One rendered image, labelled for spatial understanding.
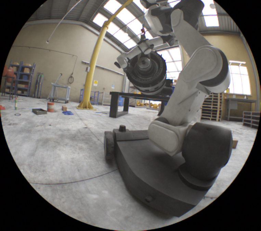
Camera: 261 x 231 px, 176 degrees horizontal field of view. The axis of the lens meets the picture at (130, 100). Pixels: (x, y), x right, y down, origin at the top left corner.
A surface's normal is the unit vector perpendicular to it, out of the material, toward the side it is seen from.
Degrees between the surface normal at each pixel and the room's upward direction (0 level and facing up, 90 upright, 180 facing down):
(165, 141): 90
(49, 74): 90
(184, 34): 112
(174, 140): 90
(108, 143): 55
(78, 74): 90
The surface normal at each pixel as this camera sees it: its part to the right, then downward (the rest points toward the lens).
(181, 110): -0.93, -0.11
